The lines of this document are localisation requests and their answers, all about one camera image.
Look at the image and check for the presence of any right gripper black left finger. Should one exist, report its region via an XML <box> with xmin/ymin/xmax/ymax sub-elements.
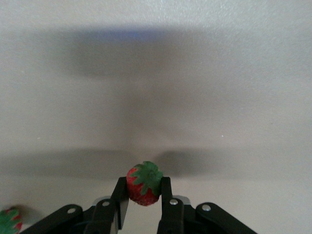
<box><xmin>19</xmin><ymin>176</ymin><xmax>130</xmax><ymax>234</ymax></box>

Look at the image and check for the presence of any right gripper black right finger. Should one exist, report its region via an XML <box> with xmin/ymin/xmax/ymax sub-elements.
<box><xmin>157</xmin><ymin>176</ymin><xmax>258</xmax><ymax>234</ymax></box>

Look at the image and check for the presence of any red strawberry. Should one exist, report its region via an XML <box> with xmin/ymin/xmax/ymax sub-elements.
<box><xmin>0</xmin><ymin>207</ymin><xmax>23</xmax><ymax>234</ymax></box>
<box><xmin>126</xmin><ymin>160</ymin><xmax>163</xmax><ymax>207</ymax></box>

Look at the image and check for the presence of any brown table cover mat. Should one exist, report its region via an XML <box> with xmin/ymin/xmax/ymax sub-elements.
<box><xmin>0</xmin><ymin>0</ymin><xmax>312</xmax><ymax>234</ymax></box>

